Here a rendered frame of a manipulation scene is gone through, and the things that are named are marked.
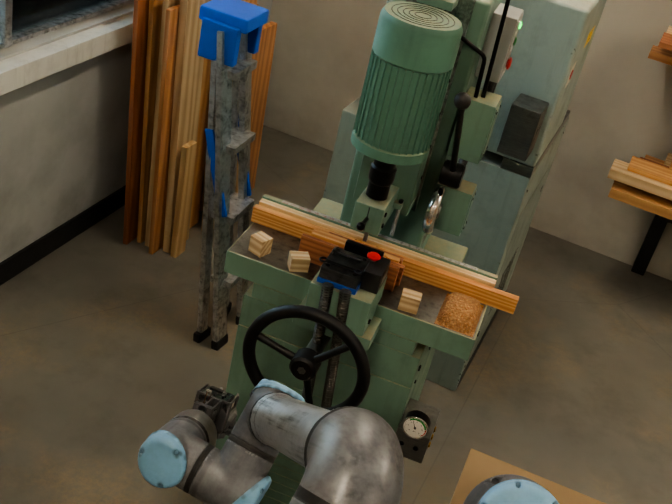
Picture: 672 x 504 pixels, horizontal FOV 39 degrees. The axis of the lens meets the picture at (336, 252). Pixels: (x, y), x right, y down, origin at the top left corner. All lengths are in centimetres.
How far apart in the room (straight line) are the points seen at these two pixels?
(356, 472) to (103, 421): 200
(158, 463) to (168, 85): 204
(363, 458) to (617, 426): 256
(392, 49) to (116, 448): 154
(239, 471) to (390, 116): 82
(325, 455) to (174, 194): 264
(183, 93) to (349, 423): 249
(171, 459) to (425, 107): 89
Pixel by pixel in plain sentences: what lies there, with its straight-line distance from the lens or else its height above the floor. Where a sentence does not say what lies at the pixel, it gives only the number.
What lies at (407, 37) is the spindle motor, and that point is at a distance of 194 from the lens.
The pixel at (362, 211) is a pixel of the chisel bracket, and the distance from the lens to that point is 214.
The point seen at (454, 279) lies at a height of 94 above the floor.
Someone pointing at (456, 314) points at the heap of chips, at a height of 93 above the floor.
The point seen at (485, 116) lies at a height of 127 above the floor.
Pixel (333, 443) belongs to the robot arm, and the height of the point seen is 133.
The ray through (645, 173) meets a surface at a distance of 399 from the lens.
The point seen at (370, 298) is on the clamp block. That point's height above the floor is 96.
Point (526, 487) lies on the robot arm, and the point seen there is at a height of 102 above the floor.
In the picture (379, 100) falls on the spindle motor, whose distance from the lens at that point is 200.
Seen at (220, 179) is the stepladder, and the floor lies 64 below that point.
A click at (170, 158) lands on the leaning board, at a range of 360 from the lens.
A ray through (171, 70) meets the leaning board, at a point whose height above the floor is 76.
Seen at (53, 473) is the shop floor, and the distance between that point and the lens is 286.
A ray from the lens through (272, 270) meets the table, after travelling 215.
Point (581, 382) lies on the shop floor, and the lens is 371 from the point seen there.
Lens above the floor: 207
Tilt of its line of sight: 31 degrees down
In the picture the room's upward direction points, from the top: 14 degrees clockwise
